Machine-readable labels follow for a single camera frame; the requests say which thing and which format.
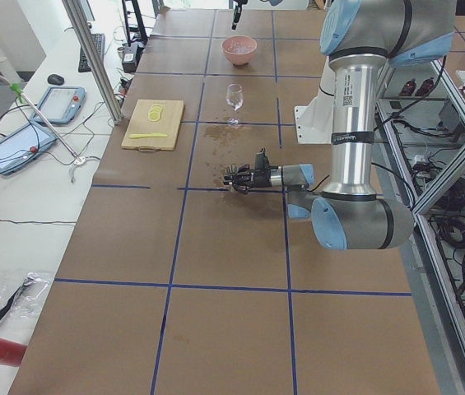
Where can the yellow plastic knife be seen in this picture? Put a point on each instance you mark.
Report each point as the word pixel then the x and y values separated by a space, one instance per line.
pixel 148 135

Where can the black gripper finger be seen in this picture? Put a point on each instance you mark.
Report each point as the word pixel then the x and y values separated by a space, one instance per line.
pixel 236 16

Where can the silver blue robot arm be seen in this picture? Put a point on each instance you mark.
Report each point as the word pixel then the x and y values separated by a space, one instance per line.
pixel 359 38

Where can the steel jigger cup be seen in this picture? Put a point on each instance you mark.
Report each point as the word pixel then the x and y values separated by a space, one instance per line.
pixel 229 175

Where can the bamboo cutting board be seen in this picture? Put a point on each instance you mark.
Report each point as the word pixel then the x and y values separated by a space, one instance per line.
pixel 169 123

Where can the blue teach pendant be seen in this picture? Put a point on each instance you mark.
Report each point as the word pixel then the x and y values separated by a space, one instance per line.
pixel 61 104
pixel 23 146

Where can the pink bowl of ice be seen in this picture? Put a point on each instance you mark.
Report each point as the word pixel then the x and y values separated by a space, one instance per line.
pixel 239 50

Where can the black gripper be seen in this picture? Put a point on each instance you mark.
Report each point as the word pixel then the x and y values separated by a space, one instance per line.
pixel 262 178

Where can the yellow lemon slices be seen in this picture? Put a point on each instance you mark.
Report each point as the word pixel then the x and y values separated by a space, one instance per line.
pixel 155 112

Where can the black computer mouse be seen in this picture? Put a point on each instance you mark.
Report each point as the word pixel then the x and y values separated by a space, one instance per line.
pixel 55 79

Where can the clear wine glass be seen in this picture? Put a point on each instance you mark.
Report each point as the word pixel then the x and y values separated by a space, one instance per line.
pixel 235 99

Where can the aluminium frame post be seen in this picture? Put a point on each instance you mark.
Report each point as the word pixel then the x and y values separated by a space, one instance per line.
pixel 79 23

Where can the clear plastic bag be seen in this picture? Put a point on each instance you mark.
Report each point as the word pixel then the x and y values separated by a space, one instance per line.
pixel 22 294

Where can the metal rod with green clip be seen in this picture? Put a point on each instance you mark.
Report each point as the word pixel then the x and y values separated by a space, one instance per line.
pixel 77 159

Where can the near blue teach pendant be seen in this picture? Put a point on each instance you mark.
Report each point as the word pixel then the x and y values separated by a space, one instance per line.
pixel 23 146

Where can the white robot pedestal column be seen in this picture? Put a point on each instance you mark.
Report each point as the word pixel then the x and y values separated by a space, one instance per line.
pixel 314 119

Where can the far blue teach pendant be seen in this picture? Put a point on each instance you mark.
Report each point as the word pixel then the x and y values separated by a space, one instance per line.
pixel 61 104

